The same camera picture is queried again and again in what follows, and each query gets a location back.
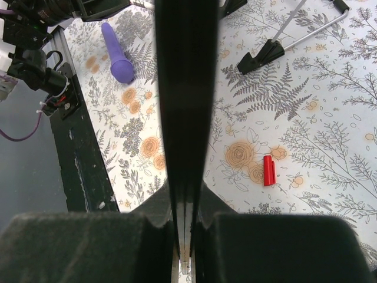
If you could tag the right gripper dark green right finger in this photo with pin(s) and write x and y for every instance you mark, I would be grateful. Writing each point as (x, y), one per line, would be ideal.
(242, 247)

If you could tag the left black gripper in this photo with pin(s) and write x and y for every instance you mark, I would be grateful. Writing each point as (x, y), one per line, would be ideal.
(53, 12)

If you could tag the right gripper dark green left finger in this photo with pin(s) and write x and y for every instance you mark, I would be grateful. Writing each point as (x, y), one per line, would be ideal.
(92, 247)

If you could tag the red marker cap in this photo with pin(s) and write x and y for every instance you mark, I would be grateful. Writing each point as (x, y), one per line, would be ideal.
(269, 173)

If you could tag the red whiteboard marker pen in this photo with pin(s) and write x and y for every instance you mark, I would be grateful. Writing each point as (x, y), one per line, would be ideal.
(142, 4)

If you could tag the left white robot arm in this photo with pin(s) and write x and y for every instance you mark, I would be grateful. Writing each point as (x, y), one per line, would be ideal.
(24, 33)

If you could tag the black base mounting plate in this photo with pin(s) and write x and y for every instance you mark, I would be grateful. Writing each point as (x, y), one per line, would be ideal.
(84, 176)

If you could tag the purple foam microphone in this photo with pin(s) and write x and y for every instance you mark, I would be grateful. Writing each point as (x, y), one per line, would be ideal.
(121, 68)

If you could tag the floral patterned table mat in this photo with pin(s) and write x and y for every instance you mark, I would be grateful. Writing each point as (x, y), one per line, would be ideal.
(313, 110)

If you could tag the wire whiteboard easel stand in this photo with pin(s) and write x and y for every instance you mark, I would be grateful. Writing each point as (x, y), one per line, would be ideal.
(257, 33)

